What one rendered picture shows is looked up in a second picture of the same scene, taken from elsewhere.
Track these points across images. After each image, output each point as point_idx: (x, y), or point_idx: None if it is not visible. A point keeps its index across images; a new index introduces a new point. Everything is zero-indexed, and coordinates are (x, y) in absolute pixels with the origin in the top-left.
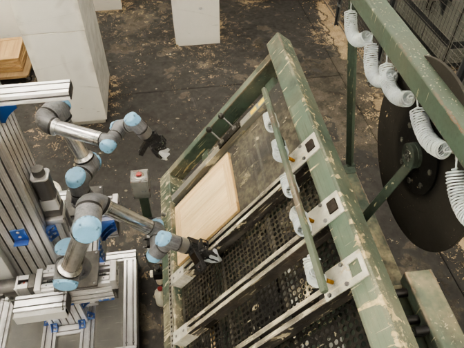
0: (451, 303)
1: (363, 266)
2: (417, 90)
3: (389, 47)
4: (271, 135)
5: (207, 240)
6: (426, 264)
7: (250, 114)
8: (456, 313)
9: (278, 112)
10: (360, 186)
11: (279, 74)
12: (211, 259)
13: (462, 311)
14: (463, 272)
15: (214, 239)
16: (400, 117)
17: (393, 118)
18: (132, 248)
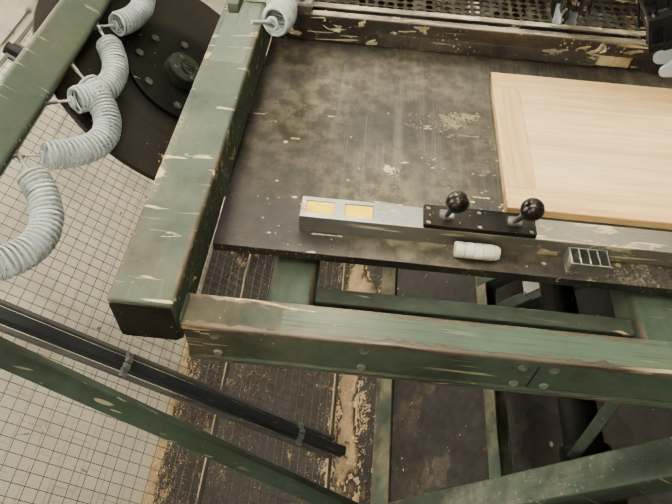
0: (400, 425)
1: None
2: (87, 8)
3: (38, 73)
4: (345, 141)
5: (561, 10)
6: (405, 493)
7: (373, 210)
8: (400, 411)
9: (297, 168)
10: (374, 463)
11: (209, 155)
12: (567, 14)
13: (393, 414)
14: (369, 481)
15: (555, 32)
16: (150, 115)
17: (159, 136)
18: None
